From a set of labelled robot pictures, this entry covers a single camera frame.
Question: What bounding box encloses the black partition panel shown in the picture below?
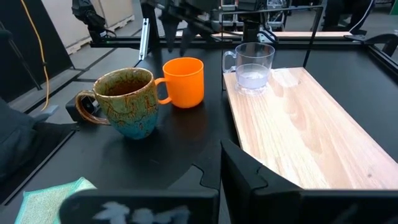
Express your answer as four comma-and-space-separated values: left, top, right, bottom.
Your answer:
0, 0, 74, 103

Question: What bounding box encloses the black aluminium table frame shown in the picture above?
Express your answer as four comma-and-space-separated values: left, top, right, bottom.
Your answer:
90, 32, 398, 72

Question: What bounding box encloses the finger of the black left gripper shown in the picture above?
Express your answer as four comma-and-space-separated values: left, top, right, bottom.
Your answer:
161, 14, 181, 53
179, 26, 200, 57

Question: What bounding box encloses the beige crate on pallet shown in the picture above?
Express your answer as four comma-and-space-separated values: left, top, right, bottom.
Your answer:
42, 0, 135, 55

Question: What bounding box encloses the green blue glazed ceramic mug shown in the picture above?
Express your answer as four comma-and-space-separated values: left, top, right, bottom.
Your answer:
75, 67, 159, 140

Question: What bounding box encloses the black table-level camera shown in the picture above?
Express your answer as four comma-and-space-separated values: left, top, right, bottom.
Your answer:
65, 95, 100, 124

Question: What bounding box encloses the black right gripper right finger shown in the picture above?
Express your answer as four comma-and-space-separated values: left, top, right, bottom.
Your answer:
220, 139, 398, 224

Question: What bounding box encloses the orange plastic mug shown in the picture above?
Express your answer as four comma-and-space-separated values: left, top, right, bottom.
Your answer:
154, 57, 205, 109

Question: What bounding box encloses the green microfiber cloth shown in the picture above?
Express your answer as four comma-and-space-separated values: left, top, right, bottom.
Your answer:
14, 176, 97, 224

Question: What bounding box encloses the dark grey padded seat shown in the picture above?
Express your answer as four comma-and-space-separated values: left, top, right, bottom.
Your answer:
0, 99, 78, 187

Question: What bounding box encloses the silver aluminium bar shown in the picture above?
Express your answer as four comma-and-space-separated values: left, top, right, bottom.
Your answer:
139, 17, 150, 61

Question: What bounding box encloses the white cable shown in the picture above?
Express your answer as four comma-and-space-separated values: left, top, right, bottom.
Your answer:
349, 0, 374, 32

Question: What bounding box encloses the wooden cutting board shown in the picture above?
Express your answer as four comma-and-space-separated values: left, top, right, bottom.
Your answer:
219, 5, 398, 190

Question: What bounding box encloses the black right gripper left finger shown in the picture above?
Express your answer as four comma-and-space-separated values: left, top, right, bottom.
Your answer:
58, 164, 221, 224

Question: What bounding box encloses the yellow cable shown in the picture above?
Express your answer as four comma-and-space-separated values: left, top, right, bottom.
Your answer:
20, 0, 50, 111

